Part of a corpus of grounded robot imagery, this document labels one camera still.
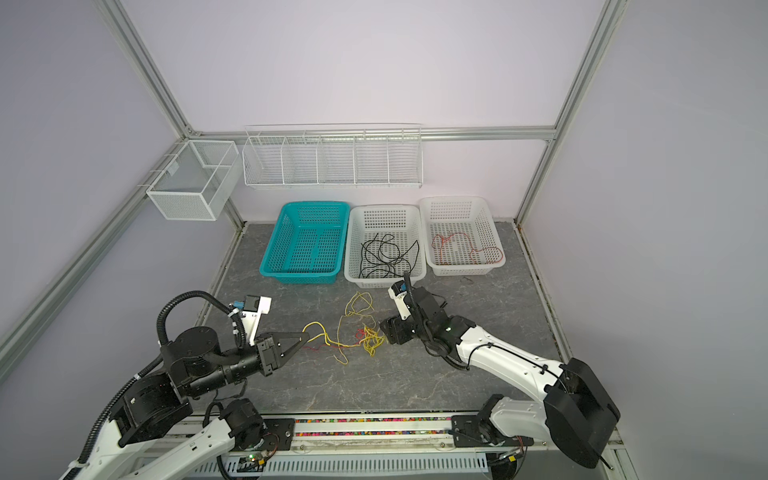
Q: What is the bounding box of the cable bundle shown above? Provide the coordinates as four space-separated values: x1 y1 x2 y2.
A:
301 291 386 366

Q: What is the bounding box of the black cable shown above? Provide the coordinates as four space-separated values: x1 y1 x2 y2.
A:
358 232 421 280

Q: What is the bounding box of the red cable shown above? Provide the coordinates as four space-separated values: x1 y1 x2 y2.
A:
430 231 504 266

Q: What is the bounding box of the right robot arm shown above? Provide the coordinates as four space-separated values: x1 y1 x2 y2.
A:
379 280 621 469

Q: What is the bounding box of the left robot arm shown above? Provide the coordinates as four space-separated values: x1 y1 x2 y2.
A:
64 327 309 479

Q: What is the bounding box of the middle white plastic basket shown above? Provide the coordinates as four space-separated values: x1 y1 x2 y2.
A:
343 204 427 290

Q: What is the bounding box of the white plastic basket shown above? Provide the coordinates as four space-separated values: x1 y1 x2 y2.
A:
419 196 506 276
343 204 427 290

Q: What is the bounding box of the teal plastic basket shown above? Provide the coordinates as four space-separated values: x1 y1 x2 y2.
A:
260 201 350 285

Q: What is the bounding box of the right white plastic basket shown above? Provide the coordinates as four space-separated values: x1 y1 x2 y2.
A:
419 196 506 276

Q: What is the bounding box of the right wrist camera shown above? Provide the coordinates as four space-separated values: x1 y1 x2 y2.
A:
389 273 412 321

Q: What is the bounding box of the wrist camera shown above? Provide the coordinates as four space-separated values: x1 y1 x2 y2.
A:
228 295 272 346
389 273 412 321

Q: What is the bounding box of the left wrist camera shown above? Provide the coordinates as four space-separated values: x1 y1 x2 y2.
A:
228 295 272 346

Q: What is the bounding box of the front aluminium rail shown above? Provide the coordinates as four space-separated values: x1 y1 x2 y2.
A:
262 400 568 457

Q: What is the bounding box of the aluminium cage frame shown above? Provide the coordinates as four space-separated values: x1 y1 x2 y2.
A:
1 1 627 381

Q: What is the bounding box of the white slotted cable duct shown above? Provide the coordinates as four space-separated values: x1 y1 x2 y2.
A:
224 452 492 479

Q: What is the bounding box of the white mesh wall box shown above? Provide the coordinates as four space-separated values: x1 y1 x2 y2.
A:
147 140 243 221

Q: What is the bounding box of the white wire wall shelf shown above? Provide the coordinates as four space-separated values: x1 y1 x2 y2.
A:
241 123 424 188

